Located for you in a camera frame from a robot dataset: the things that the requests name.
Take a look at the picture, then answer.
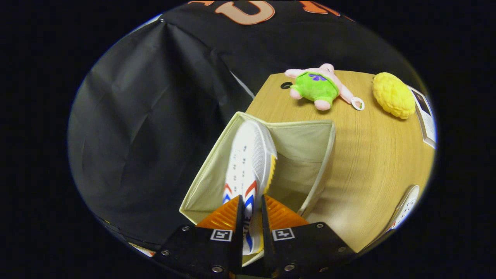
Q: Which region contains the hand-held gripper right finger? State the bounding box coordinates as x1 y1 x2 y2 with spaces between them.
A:
262 195 357 279

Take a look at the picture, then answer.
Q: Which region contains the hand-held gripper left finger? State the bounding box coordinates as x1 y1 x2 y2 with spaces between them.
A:
153 195 245 279

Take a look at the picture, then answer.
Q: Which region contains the white shoe with striped side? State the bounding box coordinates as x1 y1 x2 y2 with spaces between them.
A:
387 185 420 232
222 119 278 255

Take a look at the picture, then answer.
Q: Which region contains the beige fabric storage box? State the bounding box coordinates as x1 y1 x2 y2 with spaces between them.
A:
179 111 336 268

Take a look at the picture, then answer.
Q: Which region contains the pink starfish plush toy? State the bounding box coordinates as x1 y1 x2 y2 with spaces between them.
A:
285 63 365 112

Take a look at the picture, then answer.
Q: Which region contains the yellow knitted plush toy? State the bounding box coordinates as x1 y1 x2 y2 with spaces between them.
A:
372 72 416 120

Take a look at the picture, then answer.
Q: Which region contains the white booklet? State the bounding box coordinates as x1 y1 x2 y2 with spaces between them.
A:
407 85 437 150

